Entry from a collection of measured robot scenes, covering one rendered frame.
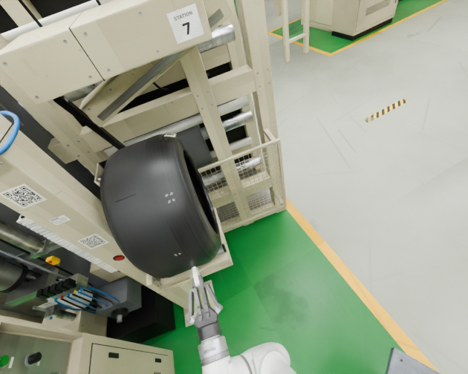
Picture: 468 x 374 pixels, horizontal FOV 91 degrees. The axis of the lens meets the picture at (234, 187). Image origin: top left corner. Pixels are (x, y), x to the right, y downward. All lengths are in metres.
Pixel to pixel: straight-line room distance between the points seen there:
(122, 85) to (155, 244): 0.63
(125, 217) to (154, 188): 0.12
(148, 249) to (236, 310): 1.28
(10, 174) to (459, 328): 2.28
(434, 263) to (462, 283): 0.17
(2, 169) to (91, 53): 0.40
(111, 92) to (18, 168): 0.44
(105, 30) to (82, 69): 0.14
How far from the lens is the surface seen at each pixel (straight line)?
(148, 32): 0.86
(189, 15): 0.86
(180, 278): 1.19
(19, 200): 0.90
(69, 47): 0.90
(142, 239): 0.77
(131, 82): 1.05
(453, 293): 2.19
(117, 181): 0.80
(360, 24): 5.19
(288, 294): 1.94
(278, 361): 0.86
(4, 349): 1.16
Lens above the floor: 1.88
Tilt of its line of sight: 48 degrees down
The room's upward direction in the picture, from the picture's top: 20 degrees counter-clockwise
